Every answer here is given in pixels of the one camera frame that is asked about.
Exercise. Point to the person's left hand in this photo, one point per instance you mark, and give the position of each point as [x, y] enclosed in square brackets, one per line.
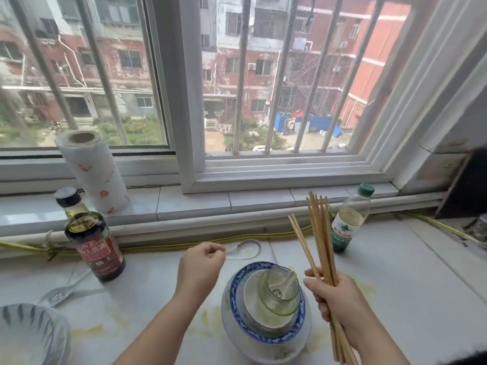
[199, 269]

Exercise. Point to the person's right hand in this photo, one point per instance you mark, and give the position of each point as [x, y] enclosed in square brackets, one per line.
[342, 304]

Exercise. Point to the wooden chopstick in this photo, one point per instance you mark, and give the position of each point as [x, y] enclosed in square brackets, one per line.
[331, 262]
[326, 262]
[305, 239]
[320, 262]

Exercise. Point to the bundle of wooden chopsticks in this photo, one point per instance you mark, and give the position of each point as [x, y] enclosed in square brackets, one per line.
[301, 239]
[333, 258]
[323, 262]

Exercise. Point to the white round soup spoon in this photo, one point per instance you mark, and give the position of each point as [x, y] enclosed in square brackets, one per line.
[245, 250]

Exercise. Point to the blue patterned bowl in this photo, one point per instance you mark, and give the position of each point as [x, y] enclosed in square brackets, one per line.
[236, 304]

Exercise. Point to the blue patterned ceramic spoon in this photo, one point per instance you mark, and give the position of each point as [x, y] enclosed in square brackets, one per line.
[288, 279]

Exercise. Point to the green tinted glass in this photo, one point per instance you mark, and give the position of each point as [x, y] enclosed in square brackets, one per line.
[281, 307]

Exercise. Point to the small white bowl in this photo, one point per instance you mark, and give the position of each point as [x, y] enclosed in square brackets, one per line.
[251, 304]

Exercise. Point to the white plate green leaves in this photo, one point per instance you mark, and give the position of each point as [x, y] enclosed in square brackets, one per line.
[243, 345]

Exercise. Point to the blue striped bowl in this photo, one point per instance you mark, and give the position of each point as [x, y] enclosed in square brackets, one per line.
[30, 338]

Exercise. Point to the person's left forearm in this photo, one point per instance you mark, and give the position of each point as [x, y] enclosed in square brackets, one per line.
[156, 334]

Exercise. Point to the long white horizontal pipe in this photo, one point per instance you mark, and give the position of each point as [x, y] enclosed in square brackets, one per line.
[228, 224]

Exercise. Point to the clear bottle green cap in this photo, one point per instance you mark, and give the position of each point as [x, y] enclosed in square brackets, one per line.
[350, 220]

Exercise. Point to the dark soy sauce bottle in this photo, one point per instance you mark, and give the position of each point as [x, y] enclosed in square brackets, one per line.
[95, 247]

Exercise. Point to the paper towel roll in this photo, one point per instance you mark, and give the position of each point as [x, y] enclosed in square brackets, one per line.
[95, 174]

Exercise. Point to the steel gas stove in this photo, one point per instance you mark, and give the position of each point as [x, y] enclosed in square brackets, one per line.
[477, 231]

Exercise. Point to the black splash board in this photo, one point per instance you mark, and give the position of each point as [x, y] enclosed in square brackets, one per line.
[468, 186]

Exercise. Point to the red brick apartment building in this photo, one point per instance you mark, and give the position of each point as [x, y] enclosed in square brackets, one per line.
[251, 79]

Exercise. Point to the grey window security bars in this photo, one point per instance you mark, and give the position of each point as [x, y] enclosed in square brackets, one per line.
[241, 72]

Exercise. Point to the white window frame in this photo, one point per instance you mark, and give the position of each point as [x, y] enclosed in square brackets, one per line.
[182, 91]

